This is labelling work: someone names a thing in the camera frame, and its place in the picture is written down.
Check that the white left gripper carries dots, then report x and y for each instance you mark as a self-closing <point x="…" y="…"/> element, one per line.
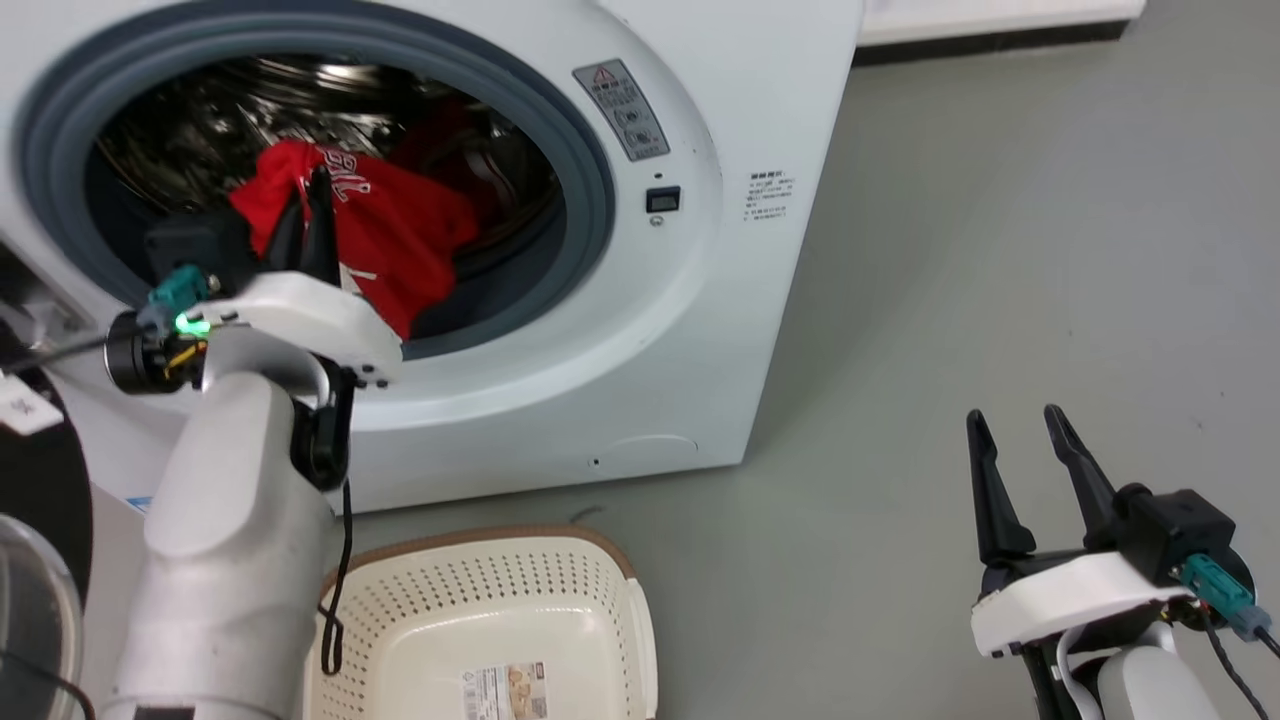
<point x="310" y="315"/>

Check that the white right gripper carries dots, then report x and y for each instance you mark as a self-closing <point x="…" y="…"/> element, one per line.
<point x="1070" y="595"/>

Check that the red garment with white print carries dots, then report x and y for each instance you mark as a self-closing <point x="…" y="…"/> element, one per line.
<point x="405" y="235"/>

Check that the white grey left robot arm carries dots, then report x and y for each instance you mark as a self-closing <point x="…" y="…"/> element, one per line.
<point x="225" y="560"/>

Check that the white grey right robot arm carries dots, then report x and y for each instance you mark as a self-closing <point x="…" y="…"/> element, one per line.
<point x="1130" y="685"/>

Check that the white front-load washing machine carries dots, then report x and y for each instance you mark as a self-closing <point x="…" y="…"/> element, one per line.
<point x="740" y="330"/>

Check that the washing machine door with glass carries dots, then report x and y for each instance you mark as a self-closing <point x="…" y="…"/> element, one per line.
<point x="40" y="520"/>

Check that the cream perforated laundry basket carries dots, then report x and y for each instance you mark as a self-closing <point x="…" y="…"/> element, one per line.
<point x="540" y="610"/>

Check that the paper label in basket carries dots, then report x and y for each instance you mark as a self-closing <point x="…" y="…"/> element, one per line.
<point x="505" y="692"/>

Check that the shiny steel washer drum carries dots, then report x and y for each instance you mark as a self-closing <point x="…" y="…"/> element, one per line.
<point x="220" y="115"/>

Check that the grey rubber door seal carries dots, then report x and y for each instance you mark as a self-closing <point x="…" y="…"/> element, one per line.
<point x="590" y="190"/>

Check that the white paper tag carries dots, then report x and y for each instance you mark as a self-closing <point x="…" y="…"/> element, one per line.
<point x="25" y="405"/>

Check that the grey warning label sticker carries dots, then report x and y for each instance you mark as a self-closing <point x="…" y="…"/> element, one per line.
<point x="622" y="110"/>

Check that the black door latch slot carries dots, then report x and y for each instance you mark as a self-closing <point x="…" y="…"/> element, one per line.
<point x="663" y="199"/>

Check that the round drain filter cover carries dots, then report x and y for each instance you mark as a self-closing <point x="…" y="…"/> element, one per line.
<point x="648" y="452"/>

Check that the small printed text label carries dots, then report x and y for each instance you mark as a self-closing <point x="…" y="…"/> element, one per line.
<point x="768" y="196"/>

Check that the white cabinet with dark plinth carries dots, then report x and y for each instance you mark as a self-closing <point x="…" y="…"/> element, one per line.
<point x="1000" y="22"/>

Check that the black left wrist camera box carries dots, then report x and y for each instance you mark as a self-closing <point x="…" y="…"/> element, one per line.
<point x="195" y="248"/>

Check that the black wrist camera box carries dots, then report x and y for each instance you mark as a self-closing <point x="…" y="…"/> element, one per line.
<point x="195" y="248"/>
<point x="1175" y="530"/>

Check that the teal left camera connector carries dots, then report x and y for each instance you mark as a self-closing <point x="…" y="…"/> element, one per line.
<point x="180" y="290"/>

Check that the teal camera connector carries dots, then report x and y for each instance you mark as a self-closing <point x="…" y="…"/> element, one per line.
<point x="180" y="290"/>
<point x="1220" y="592"/>

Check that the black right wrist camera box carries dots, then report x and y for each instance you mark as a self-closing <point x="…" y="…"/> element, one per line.
<point x="1175" y="530"/>

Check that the teal right camera connector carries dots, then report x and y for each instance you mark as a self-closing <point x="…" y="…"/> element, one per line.
<point x="1220" y="592"/>

